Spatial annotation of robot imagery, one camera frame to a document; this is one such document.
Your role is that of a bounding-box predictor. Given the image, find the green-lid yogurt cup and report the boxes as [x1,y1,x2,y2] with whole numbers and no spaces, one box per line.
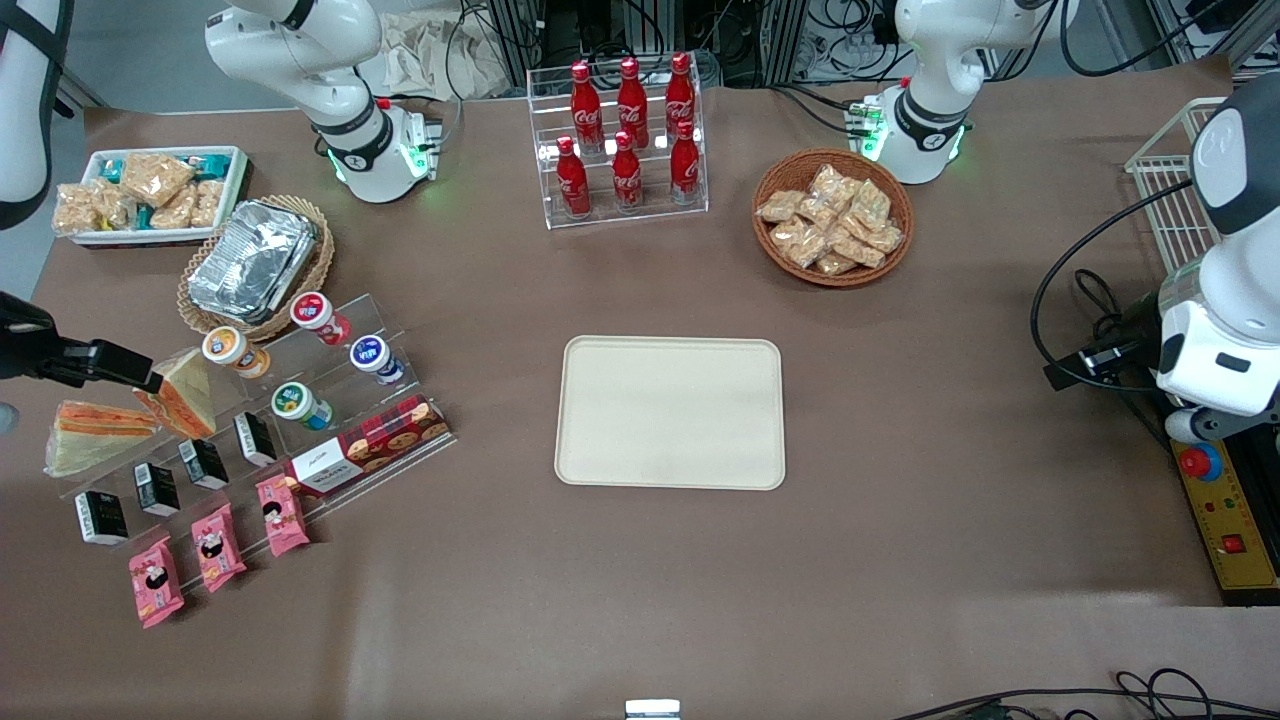
[271,381,335,433]

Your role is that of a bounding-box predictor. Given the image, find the yellow emergency stop box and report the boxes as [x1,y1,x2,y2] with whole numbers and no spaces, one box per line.
[1168,438,1280,608]

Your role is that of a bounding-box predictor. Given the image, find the orange-lid yogurt cup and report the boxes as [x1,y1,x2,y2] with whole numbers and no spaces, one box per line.
[202,326,272,382]

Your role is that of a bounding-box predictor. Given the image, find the red cola bottle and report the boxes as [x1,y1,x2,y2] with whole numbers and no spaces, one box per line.
[555,135,593,219]
[611,130,644,213]
[616,56,651,150]
[569,61,606,154]
[664,52,697,142]
[669,119,702,205]

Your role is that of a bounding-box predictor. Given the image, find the clear acrylic bottle rack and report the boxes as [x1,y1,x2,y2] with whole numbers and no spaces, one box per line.
[526,51,710,232]

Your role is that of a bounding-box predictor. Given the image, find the crumpled beige plastic bag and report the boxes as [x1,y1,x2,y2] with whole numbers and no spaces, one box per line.
[358,10,513,102]

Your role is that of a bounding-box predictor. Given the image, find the black floor cable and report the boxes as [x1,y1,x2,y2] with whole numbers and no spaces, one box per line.
[888,667,1280,720]

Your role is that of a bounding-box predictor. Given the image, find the white rectangular plastic bin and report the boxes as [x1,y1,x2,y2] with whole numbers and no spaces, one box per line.
[55,145,252,248]

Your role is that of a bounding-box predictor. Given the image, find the pink snack packet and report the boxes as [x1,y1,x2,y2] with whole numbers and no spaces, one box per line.
[255,473,312,559]
[127,536,186,631]
[190,502,249,595]

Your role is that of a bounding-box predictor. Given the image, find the red-lid yogurt cup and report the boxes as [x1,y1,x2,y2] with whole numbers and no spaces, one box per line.
[290,291,354,348]

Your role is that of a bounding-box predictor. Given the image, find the black left wrist camera cable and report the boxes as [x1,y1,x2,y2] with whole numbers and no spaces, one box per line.
[1029,177,1203,394]

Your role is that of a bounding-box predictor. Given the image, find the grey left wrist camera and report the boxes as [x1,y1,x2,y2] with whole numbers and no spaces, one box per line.
[1165,405,1280,444]

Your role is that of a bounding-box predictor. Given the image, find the plastic-wrapped triangle sandwich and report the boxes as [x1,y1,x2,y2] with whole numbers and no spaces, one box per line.
[133,347,219,442]
[44,400,161,480]

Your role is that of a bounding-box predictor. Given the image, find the clear acrylic stepped shelf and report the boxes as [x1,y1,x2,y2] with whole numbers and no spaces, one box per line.
[50,292,458,562]

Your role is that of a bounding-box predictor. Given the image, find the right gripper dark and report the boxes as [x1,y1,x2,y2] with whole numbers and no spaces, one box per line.
[0,290,165,394]

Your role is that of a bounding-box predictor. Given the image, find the tangled black table cable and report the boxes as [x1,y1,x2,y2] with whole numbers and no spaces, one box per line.
[1073,266,1163,347]

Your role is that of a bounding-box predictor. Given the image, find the small black drink carton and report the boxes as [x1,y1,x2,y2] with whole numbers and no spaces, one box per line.
[74,489,130,547]
[134,462,182,519]
[178,438,231,492]
[233,411,279,469]

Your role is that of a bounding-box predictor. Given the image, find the red tartan cookie box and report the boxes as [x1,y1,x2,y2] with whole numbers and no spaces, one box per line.
[284,393,452,500]

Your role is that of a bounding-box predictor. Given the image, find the stacked aluminium foil containers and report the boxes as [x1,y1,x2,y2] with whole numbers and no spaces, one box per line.
[186,199,322,327]

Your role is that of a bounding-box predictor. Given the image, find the white wire basket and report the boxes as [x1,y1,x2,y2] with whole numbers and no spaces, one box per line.
[1124,96,1233,277]

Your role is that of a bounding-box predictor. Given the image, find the blue-lid yogurt cup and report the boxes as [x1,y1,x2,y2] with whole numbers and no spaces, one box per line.
[349,335,407,388]

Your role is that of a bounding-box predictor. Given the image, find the oval wicker basket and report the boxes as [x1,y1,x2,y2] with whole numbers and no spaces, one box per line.
[176,194,337,345]

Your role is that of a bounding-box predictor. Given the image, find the round brown wicker basket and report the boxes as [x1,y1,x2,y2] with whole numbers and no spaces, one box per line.
[751,147,916,290]

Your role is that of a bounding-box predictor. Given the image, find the beige rectangular serving tray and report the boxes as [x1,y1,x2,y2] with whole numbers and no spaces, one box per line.
[554,335,787,492]

